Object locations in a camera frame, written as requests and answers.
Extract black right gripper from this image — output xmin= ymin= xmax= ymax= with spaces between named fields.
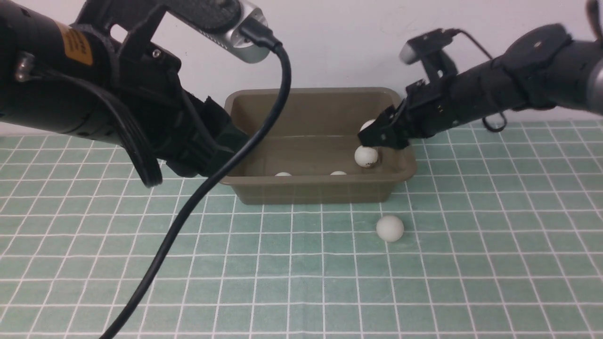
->
xmin=358 ymin=79 xmax=460 ymax=150

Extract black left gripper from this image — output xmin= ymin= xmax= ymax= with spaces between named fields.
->
xmin=108 ymin=42 xmax=249 ymax=178

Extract white table-tennis ball with logo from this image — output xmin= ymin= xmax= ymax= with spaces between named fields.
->
xmin=354 ymin=146 xmax=379 ymax=168

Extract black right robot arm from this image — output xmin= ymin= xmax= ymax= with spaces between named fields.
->
xmin=358 ymin=24 xmax=603 ymax=150

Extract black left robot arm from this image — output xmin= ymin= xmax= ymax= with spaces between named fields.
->
xmin=1 ymin=0 xmax=249 ymax=187

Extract olive plastic bin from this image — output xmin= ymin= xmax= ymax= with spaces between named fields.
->
xmin=221 ymin=87 xmax=417 ymax=205

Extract green checkered tablecloth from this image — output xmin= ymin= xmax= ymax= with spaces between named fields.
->
xmin=0 ymin=121 xmax=603 ymax=339

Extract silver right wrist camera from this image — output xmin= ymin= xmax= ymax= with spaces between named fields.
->
xmin=399 ymin=29 xmax=458 ymax=83

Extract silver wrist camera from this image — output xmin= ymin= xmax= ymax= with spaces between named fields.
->
xmin=75 ymin=0 xmax=276 ymax=64
xmin=399 ymin=29 xmax=458 ymax=83

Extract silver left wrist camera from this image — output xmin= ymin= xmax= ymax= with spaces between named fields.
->
xmin=75 ymin=0 xmax=276 ymax=64

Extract black left camera cable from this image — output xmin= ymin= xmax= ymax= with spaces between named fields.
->
xmin=99 ymin=21 xmax=293 ymax=339

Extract black camera cable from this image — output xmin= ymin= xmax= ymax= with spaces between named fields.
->
xmin=445 ymin=28 xmax=509 ymax=132
xmin=99 ymin=21 xmax=293 ymax=339

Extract black right camera cable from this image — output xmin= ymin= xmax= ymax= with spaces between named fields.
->
xmin=445 ymin=28 xmax=509 ymax=132

